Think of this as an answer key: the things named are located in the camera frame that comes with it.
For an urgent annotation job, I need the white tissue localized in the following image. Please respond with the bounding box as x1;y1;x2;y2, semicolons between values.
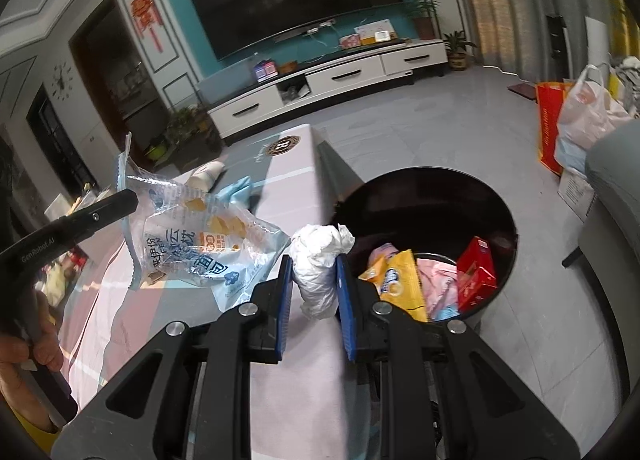
288;224;355;320

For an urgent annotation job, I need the yellow snack bag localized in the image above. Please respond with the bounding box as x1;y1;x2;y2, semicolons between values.
359;250;428;322

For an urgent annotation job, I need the blue face mask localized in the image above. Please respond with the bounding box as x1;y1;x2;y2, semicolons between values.
215;176;254;210

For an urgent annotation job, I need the pink plastic bag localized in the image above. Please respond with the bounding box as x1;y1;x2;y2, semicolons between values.
366;243;459;322

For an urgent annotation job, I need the blue white bread wrapper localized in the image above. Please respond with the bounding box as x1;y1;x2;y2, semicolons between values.
117;135;290;312

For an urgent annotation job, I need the white paper cup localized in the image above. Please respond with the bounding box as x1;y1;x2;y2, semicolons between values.
186;160;224;192

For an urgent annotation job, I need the red cigarette carton box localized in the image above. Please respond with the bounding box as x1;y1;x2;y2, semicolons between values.
457;237;498;313

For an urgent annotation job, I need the black round trash bin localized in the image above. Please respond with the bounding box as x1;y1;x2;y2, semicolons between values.
331;166;518;290

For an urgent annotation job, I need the left hand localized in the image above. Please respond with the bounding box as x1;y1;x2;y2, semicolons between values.
0;289;65;433

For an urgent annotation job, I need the leafy plant in black planter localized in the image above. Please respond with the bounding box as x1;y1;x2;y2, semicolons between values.
151;102;224;174

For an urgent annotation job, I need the red chinese knot left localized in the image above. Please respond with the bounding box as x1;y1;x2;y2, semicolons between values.
130;0;164;53

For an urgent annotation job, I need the white tv cabinet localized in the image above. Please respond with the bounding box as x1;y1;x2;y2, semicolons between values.
208;40;448;138

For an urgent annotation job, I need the potted plant on floor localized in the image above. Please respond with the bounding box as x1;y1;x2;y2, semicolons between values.
442;31;477;71

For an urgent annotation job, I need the red shopping bag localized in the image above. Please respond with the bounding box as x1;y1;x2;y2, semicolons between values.
536;82;572;176

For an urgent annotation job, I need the potted plant on cabinet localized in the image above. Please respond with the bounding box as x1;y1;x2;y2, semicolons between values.
402;0;437;40

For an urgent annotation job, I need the white plastic bag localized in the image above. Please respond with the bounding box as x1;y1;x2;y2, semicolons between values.
556;64;634;150

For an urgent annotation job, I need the upright vacuum cleaner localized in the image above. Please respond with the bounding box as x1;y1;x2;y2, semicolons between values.
546;0;570;81

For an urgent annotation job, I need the window curtain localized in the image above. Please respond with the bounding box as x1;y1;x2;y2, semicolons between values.
465;0;639;82

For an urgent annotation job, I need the wall clock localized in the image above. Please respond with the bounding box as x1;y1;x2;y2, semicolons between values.
51;61;73;102

